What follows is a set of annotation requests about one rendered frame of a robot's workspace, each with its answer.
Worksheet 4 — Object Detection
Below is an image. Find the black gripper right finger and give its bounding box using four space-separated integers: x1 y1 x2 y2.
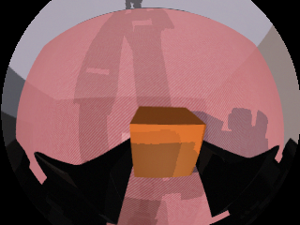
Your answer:
195 140 280 217

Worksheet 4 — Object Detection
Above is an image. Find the orange block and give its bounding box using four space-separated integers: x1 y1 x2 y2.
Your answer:
129 106 206 177

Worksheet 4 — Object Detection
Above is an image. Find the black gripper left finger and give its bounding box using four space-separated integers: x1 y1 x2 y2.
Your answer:
34 138 134 225

